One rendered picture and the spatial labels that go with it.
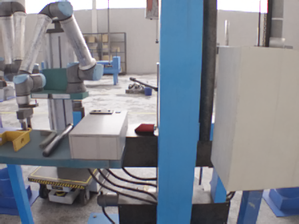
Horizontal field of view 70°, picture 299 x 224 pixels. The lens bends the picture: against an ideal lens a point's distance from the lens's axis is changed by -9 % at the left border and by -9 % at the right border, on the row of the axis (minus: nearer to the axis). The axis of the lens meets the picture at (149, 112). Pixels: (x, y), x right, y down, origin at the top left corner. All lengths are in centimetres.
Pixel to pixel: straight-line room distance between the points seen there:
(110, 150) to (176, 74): 46
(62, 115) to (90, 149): 147
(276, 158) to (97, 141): 75
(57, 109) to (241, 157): 214
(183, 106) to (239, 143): 47
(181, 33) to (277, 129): 57
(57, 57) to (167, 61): 162
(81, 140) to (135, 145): 37
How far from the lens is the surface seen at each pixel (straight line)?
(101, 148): 110
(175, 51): 102
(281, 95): 65
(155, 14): 165
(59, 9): 177
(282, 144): 70
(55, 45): 247
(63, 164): 119
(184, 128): 108
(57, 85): 240
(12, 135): 149
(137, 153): 138
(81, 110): 141
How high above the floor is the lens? 157
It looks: 15 degrees down
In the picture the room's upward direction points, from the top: straight up
